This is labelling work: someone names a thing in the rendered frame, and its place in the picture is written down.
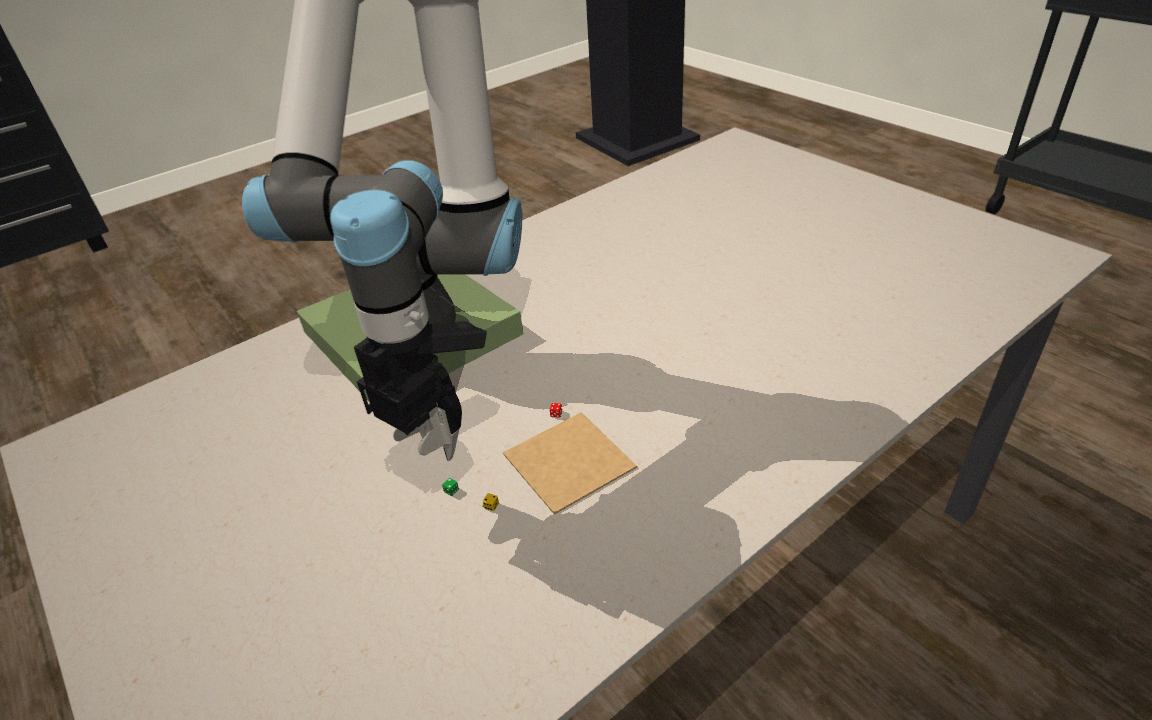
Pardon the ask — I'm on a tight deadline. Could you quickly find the tan flat mat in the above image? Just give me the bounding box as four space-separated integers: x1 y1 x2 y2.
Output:
503 414 637 515

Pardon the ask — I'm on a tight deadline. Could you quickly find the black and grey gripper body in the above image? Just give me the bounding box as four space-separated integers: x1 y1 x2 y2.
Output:
354 323 452 435

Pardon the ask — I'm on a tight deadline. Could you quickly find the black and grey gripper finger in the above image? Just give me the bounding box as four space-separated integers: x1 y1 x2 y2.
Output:
393 422 426 441
418 381 462 461

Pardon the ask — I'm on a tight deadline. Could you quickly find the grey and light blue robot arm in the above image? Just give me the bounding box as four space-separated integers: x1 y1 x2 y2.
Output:
242 0 522 355

